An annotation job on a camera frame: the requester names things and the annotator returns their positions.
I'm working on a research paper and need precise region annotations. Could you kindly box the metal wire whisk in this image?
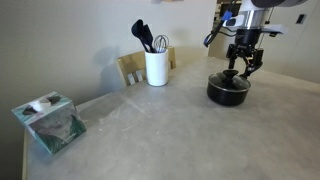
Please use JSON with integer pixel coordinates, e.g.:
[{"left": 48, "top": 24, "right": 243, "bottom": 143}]
[{"left": 153, "top": 34, "right": 170, "bottom": 54}]

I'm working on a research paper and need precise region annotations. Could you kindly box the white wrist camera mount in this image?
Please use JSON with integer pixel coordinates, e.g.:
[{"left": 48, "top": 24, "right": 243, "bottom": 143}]
[{"left": 259, "top": 23, "right": 290, "bottom": 36}]

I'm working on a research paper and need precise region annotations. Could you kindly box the black kitchen spatula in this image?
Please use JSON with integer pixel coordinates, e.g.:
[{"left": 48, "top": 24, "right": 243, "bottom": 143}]
[{"left": 143, "top": 24, "right": 157, "bottom": 54}]

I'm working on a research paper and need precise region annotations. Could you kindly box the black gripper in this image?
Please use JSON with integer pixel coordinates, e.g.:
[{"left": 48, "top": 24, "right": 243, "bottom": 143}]
[{"left": 226, "top": 28, "right": 265, "bottom": 80}]

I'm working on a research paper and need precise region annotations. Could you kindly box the white cylindrical utensil holder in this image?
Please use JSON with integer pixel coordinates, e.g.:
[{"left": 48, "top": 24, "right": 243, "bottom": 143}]
[{"left": 144, "top": 48, "right": 170, "bottom": 88}]

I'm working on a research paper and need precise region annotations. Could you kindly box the green patterned tissue box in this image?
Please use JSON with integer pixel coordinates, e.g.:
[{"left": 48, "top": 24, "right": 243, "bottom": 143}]
[{"left": 10, "top": 91, "right": 87, "bottom": 156}]

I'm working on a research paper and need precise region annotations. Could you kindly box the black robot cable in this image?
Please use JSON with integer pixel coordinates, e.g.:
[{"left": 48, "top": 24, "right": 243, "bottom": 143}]
[{"left": 203, "top": 0, "right": 242, "bottom": 48}]

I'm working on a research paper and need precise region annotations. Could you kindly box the wooden chair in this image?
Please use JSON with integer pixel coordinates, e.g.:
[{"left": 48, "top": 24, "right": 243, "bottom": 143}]
[{"left": 115, "top": 45, "right": 177, "bottom": 87}]

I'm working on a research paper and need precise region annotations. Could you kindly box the black kitchen spoon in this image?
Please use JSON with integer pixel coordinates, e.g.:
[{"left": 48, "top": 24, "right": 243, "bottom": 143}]
[{"left": 130, "top": 19, "right": 152, "bottom": 54}]

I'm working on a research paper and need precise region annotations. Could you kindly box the black pot with handle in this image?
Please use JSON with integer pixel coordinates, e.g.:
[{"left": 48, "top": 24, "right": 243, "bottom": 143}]
[{"left": 206, "top": 70, "right": 252, "bottom": 107}]

